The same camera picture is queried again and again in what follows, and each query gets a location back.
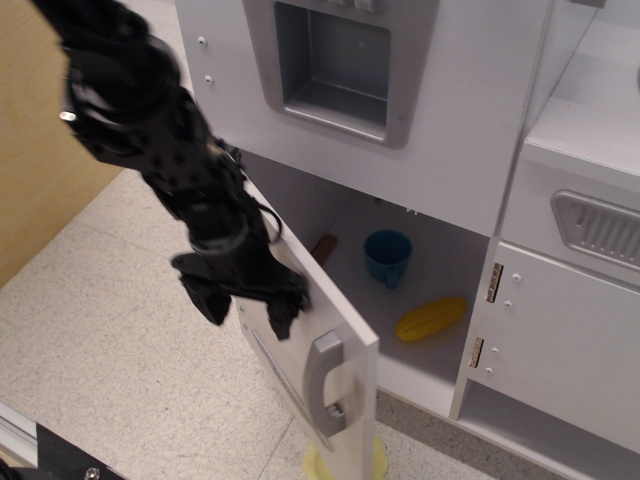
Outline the white low fridge door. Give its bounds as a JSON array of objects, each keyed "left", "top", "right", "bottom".
[{"left": 236, "top": 194, "right": 379, "bottom": 479}]

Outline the blue toy cup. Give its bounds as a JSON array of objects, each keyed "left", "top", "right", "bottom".
[{"left": 363, "top": 229, "right": 413, "bottom": 290}]

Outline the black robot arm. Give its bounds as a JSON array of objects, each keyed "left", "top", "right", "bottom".
[{"left": 37, "top": 1, "right": 309, "bottom": 340}]

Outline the grey oven vent panel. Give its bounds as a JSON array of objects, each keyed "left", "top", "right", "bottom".
[{"left": 550, "top": 190, "right": 639, "bottom": 270}]

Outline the pale yellow toy plate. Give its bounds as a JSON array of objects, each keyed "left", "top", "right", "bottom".
[{"left": 302, "top": 437, "right": 389, "bottom": 480}]

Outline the grey ice dispenser recess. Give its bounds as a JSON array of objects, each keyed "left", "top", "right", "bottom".
[{"left": 243, "top": 1, "right": 439, "bottom": 150}]

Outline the lower oven door hinge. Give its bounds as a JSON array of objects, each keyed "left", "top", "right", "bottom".
[{"left": 469, "top": 337, "right": 484, "bottom": 368}]

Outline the brown wooden toy spatula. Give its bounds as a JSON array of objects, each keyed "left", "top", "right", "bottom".
[{"left": 311, "top": 234, "right": 338, "bottom": 265}]

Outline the white toy kitchen cabinet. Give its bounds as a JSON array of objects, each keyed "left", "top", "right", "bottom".
[{"left": 176, "top": 1, "right": 639, "bottom": 479}]

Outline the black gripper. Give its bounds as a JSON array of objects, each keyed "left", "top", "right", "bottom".
[{"left": 171, "top": 236, "right": 309, "bottom": 341}]

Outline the oven door hinge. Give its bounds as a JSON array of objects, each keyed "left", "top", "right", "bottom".
[
  {"left": 485, "top": 262, "right": 504, "bottom": 303},
  {"left": 469, "top": 337, "right": 484, "bottom": 368}
]

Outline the grey fridge door handle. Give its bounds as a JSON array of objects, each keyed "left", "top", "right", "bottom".
[{"left": 302, "top": 327, "right": 363, "bottom": 443}]

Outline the white oven door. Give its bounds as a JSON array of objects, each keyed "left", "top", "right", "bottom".
[{"left": 469, "top": 244, "right": 639, "bottom": 451}]

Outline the plywood board panel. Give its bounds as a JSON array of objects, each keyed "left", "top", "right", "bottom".
[{"left": 1, "top": 1, "right": 121, "bottom": 283}]

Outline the upper oven door hinge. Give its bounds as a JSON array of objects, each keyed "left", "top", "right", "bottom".
[{"left": 485, "top": 262, "right": 504, "bottom": 303}]

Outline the yellow toy corn cob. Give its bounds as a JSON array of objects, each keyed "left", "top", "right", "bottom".
[{"left": 395, "top": 297, "right": 468, "bottom": 342}]

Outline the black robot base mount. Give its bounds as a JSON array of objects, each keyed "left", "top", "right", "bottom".
[{"left": 1, "top": 423, "right": 126, "bottom": 479}]

